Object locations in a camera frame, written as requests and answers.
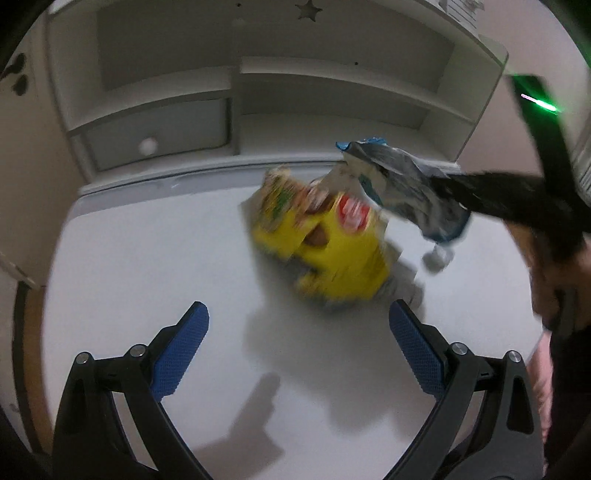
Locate small white crumpled scrap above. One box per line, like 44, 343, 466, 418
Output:
422, 244, 455, 275

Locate person's dark clothing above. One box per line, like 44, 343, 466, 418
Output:
547, 286, 591, 480

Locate black wall sticker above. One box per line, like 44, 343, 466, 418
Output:
0, 53, 28, 78

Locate white shelf unit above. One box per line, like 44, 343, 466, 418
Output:
44, 0, 509, 195

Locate silver blue snack packet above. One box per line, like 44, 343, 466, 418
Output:
335, 137, 472, 243

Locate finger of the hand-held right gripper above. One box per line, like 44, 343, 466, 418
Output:
427, 170, 550, 223

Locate white lined paper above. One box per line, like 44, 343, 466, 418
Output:
436, 0, 481, 24

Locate yellow chip bag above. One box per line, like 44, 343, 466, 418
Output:
295, 191, 391, 305

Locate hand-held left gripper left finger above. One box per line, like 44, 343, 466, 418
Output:
52, 301, 211, 480

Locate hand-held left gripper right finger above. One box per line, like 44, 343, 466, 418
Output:
388, 299, 546, 480

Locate pink cloth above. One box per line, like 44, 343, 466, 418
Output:
531, 342, 553, 444

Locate yellow green snack packet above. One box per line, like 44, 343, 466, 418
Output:
249, 166, 333, 259

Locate white drawer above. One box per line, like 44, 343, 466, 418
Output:
83, 97, 232, 171

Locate person's right hand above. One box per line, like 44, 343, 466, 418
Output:
510, 224, 580, 330

